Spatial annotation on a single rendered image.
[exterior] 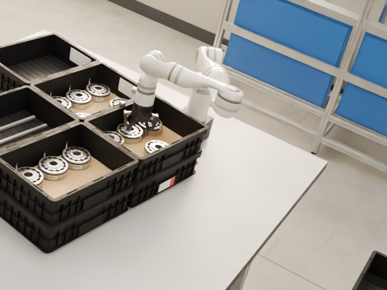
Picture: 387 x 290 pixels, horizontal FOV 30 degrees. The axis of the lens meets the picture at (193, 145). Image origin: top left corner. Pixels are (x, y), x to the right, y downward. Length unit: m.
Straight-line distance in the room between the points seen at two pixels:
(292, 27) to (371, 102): 0.65
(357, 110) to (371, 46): 0.42
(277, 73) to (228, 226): 2.04
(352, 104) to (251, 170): 1.56
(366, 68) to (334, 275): 1.29
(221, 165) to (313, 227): 1.17
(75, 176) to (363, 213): 2.21
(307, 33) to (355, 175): 0.94
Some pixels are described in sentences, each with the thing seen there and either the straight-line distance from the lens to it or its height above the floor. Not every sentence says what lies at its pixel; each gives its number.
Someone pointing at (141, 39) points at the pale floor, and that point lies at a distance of 5.58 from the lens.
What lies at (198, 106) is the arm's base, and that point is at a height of 0.88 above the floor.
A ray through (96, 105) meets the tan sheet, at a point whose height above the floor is 0.83.
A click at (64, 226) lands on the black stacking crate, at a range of 2.38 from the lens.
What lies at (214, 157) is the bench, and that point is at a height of 0.70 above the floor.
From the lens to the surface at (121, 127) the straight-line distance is 2.80.
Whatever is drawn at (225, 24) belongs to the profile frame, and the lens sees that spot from 4.61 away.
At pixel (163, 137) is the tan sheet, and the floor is 0.83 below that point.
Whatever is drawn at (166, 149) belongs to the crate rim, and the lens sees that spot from 2.61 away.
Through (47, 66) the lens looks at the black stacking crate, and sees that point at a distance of 3.21.
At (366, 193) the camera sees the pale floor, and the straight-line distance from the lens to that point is 4.51.
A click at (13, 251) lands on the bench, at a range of 2.43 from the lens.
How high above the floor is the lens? 2.34
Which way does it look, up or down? 32 degrees down
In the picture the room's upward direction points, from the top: 14 degrees clockwise
